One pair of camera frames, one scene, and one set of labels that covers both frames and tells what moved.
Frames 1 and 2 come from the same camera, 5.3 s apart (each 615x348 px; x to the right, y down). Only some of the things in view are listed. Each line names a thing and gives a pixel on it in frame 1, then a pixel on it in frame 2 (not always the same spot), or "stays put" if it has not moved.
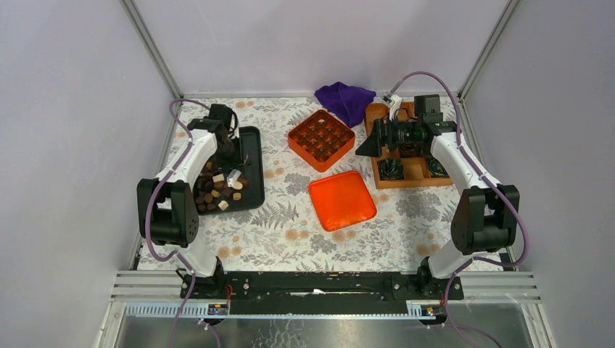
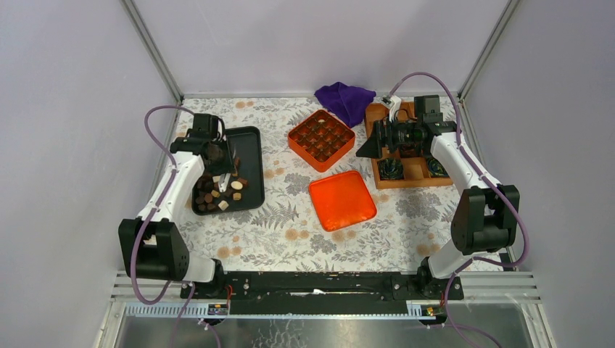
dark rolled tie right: [435, 169] stays put
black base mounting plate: [320, 293] stays put
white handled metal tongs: [234, 174] to [223, 182]
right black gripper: [381, 137] stays put
